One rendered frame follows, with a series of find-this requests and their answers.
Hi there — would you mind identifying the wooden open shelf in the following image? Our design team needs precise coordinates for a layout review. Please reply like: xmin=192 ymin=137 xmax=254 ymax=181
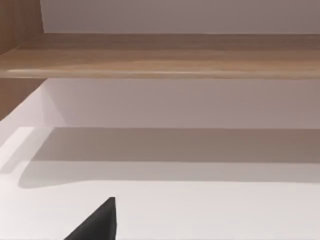
xmin=0 ymin=0 xmax=320 ymax=121

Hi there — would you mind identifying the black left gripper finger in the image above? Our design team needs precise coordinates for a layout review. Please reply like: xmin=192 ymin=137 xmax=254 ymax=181
xmin=63 ymin=196 xmax=118 ymax=240

